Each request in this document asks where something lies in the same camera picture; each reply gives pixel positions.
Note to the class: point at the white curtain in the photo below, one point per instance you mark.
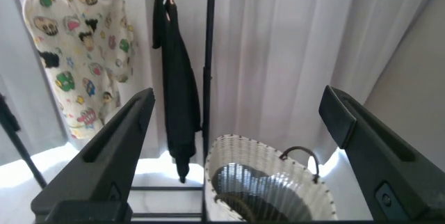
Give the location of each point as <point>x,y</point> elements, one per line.
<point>278,60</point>

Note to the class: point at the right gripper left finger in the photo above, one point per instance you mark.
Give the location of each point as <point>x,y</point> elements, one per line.
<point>101,168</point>

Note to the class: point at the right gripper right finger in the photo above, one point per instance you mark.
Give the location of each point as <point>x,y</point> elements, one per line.
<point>393,175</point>

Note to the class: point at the cream printed garment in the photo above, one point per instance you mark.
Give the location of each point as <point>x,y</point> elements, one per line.
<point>83,60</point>

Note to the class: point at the black garment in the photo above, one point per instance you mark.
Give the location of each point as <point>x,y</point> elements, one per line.
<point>180,88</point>

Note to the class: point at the white laundry basket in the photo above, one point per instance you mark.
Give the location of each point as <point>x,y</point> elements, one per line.
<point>250,154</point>

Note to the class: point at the black clothes rack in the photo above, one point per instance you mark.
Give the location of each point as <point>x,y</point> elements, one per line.
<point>208,43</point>

